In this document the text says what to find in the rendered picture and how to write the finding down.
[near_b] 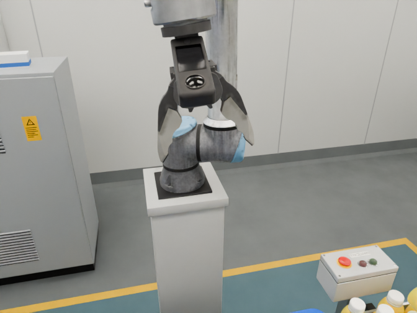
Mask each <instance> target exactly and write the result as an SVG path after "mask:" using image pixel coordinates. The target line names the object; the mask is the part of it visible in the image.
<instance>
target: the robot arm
mask: <svg viewBox="0 0 417 313"><path fill-rule="evenodd" d="M144 5H145V7H152V8H151V16H152V20H153V24H154V25H163V27H162V28H161V33H162V37H163V38H168V37H174V38H175V39H172V40H171V50H172V55H173V63H174V66H171V67H169V72H170V76H171V82H170V83H169V85H168V90H167V91H166V93H165V94H164V95H163V97H162V98H161V100H160V103H159V108H158V155H159V159H160V161H161V162H162V163H163V169H162V172H161V176H160V179H159V180H160V185H161V187H162V188H163V189H164V190H166V191H169V192H171V193H189V192H192V191H195V190H196V189H199V188H200V187H201V186H202V185H203V184H204V182H205V175H204V172H203V171H202V169H201V167H200V164H199V162H221V163H234V162H241V161H243V159H244V151H245V145H246V141H247V142H248V143H249V144H250V145H251V146H253V145H254V133H253V128H252V126H251V123H250V120H249V117H248V113H247V111H246V108H245V106H244V103H243V100H242V98H241V95H240V94H239V92H238V0H144ZM200 32H205V44H206V49H205V44H204V40H203V37H202V36H199V33H200ZM177 106H180V107H181V108H185V109H188V110H189V112H192V111H193V109H194V108H195V107H200V106H207V107H208V116H207V117H206V118H205V119H204V120H203V124H197V121H196V119H195V118H194V117H191V116H181V115H180V113H179V112H178V111H177Z"/></svg>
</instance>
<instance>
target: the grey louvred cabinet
mask: <svg viewBox="0 0 417 313"><path fill-rule="evenodd" d="M30 59H31V62H32V64H31V66H30V68H14V69H4V70H0V286H2V285H7V284H14V283H21V282H25V281H32V280H36V279H43V278H51V277H55V276H62V275H67V274H74V273H81V272H85V271H92V270H95V264H96V252H97V241H98V235H99V228H98V223H99V220H98V216H97V210H96V203H95V200H94V194H93V190H92V184H91V177H90V174H89V167H88V163H87V157H86V151H85V147H84V141H83V135H82V131H81V124H80V121H79V115H78V108H77V105H76V98H75V95H74V88H73V82H72V78H71V72H70V66H69V62H68V57H37V58H30Z"/></svg>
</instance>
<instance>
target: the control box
mask: <svg viewBox="0 0 417 313"><path fill-rule="evenodd" d="M366 252H368V254H367V253H366ZM356 253H358V254H356ZM361 254H362V255H361ZM355 255H356V256H355ZM341 256H345V257H347V258H349V259H350V260H351V264H350V265H349V266H344V265H342V264H340V262H339V261H338V258H339V257H341ZM371 258H375V259H376V260H377V264H376V265H373V264H371V263H370V262H369V260H370V259H371ZM360 260H364V261H366V262H367V266H366V267H363V266H361V265H360V264H359V262H360ZM397 271H398V266H397V265H396V264H395V263H394V262H393V261H392V260H391V259H390V258H389V257H388V256H387V255H386V254H385V253H384V252H383V251H382V250H381V249H380V248H379V247H378V246H377V245H373V246H368V247H361V248H355V249H350V250H343V251H339V252H333V253H325V254H321V256H320V262H319V266H318V271H317V275H316V278H317V280H318V281H319V282H320V284H321V285H322V287H323V289H324V290H325V291H326V293H327V295H328V296H329V297H330V299H331V300H332V302H337V301H343V300H346V299H352V298H354V297H361V296H367V295H371V294H377V293H382V292H385V291H390V290H391V288H392V284H393V281H394V279H395V276H396V273H397Z"/></svg>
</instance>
